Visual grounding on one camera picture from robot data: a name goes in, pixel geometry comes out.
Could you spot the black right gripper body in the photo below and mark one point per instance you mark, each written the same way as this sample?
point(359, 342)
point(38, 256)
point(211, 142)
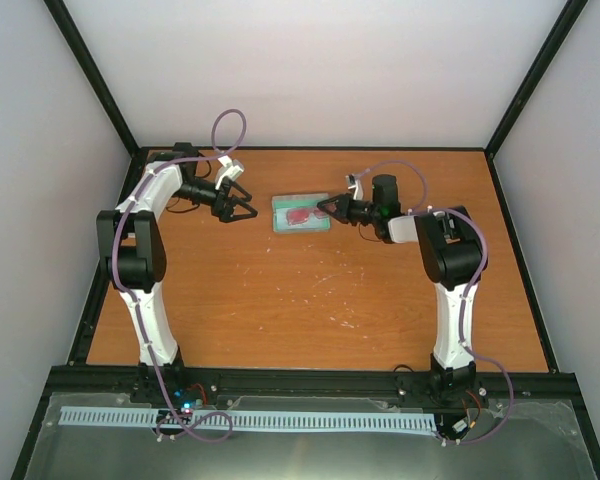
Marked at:
point(357, 215)

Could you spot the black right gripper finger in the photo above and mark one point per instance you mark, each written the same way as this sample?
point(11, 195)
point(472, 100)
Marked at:
point(334, 211)
point(337, 200)

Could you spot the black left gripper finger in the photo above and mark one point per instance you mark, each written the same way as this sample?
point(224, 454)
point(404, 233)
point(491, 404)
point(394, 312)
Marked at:
point(237, 191)
point(239, 210)

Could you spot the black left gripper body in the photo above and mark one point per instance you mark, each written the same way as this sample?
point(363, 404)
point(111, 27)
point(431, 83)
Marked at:
point(217, 207)

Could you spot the light blue cleaning cloth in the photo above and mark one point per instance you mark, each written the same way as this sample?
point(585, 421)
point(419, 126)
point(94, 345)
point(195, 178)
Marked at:
point(280, 223)

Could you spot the grey glasses case green lining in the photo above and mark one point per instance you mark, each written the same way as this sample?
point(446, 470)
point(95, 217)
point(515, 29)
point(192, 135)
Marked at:
point(297, 200)

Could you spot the pink transparent sunglasses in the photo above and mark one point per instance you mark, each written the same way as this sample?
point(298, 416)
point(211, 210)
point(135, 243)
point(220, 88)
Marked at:
point(301, 215)

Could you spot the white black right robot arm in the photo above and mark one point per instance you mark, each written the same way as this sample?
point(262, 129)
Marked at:
point(454, 256)

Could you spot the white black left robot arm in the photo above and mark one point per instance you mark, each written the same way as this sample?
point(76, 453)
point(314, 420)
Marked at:
point(132, 254)

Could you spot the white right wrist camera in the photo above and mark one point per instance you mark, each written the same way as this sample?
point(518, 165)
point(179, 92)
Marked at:
point(355, 187)

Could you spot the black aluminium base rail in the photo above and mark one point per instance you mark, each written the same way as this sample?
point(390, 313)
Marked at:
point(399, 388)

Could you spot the black enclosure frame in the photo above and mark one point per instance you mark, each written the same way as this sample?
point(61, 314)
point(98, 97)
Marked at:
point(553, 383)

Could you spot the light blue slotted cable duct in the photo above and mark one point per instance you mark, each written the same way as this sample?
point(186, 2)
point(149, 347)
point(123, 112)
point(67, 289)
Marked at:
point(254, 421)

